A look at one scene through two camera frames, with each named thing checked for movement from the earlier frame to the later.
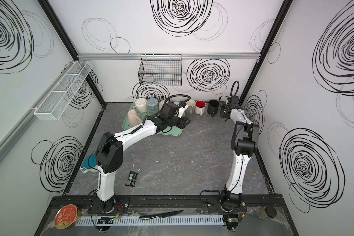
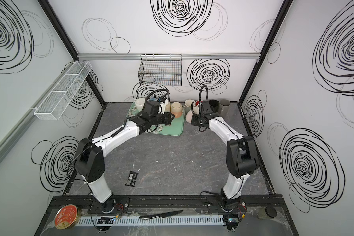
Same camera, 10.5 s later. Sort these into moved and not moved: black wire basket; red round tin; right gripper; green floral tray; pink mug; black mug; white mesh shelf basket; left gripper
Moved: left gripper; pink mug; right gripper
Not moved: black mug; red round tin; white mesh shelf basket; black wire basket; green floral tray
